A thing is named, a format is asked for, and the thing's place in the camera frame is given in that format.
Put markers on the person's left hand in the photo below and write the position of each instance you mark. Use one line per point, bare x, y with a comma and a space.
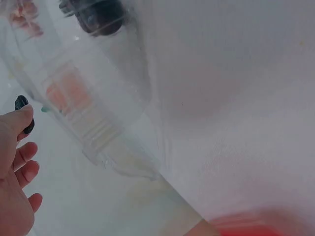
9, 172

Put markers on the person's left thumb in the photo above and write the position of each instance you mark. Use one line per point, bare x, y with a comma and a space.
17, 120

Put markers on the small black object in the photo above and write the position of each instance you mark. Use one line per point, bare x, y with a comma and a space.
20, 102

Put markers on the clear plastic bag orange label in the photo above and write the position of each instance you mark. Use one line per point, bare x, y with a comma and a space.
73, 96

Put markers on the dark round object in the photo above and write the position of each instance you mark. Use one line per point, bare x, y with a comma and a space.
98, 17

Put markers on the red object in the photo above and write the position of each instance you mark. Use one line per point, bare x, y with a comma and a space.
265, 225

